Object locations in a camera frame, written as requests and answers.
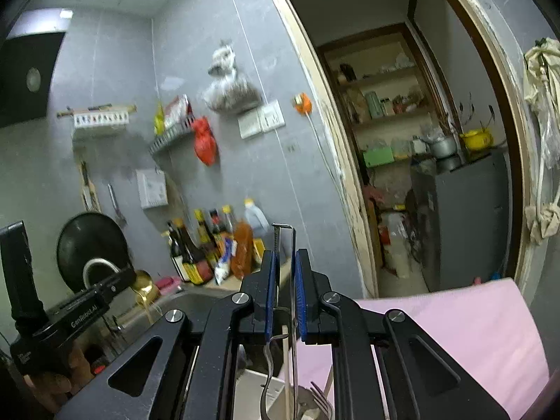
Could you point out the yellow pot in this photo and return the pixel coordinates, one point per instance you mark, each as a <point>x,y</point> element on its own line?
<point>477,139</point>

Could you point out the wooden pantry shelf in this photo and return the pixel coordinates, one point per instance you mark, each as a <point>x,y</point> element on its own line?
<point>380,78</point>

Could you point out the pink tablecloth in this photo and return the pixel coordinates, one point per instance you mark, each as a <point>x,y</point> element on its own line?
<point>459,315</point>

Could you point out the red and white snack packet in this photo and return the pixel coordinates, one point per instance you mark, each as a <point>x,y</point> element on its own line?
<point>179,107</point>

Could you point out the thin metal utensil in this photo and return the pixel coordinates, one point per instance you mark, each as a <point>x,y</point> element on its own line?
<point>293,271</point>

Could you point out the metal ladle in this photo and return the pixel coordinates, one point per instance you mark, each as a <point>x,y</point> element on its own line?
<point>145,291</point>

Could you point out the white wall box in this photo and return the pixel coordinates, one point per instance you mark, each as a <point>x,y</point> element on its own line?
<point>151,188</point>

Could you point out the person's left hand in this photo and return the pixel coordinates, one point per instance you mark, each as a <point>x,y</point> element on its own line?
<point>57,389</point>

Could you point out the yellow packet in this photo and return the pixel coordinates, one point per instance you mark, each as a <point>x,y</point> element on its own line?
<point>159,120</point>

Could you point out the clear plastic bag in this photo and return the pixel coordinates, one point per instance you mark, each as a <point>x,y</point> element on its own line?
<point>552,135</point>

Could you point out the black wok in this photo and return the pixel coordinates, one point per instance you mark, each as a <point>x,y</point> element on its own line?
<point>81,240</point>

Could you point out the red plastic bag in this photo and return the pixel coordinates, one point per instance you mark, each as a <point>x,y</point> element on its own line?
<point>204,142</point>

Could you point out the white wall switch panel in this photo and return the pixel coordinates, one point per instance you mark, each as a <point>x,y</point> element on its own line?
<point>261,119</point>

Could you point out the grey cabinet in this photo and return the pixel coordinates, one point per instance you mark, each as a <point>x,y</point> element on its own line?
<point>468,218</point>

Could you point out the metal fork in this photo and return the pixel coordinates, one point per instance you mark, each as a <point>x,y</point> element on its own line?
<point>316,398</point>

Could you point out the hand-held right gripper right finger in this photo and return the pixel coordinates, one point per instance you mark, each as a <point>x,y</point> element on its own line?
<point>301,297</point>

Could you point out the row of sauce bottles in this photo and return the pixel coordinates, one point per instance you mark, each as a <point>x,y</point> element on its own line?
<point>197,249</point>

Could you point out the white and blue packet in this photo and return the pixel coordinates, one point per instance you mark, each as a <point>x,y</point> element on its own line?
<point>223,264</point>

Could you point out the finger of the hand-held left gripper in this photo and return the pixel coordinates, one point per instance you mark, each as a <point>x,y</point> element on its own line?
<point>109,286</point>

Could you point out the wooden door frame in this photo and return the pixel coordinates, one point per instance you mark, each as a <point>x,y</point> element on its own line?
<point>337,140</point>

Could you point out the white utensil container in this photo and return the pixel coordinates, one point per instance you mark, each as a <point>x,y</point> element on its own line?
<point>273,402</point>

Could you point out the pink sponge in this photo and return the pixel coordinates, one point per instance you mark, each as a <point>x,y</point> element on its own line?
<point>168,284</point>

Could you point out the green box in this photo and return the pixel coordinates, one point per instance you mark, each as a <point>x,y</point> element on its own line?
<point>378,156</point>

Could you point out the hanging metal utensil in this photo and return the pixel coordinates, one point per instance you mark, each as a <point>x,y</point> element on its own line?
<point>116,205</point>

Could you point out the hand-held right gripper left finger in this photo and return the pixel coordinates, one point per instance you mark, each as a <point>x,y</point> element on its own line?
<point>271,297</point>

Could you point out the grey plastic bag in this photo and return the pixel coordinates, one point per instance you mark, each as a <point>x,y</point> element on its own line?
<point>229,87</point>

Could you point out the beige rag mop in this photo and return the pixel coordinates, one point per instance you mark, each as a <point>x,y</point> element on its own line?
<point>540,65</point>

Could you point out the orange sauce pouch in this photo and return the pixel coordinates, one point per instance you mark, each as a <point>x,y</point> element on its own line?
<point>243,249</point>

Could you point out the hanging kitchen knife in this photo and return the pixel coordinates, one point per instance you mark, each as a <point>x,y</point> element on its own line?
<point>89,188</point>

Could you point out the grey metal pot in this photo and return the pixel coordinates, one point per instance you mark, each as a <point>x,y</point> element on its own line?
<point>442,146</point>

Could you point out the white rimmed dark bowl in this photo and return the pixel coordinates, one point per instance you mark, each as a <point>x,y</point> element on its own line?
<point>89,267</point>

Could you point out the white plastic bag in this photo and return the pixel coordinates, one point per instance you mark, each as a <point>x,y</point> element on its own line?
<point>396,245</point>

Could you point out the white knife rack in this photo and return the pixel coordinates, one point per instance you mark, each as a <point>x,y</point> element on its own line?
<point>101,119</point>

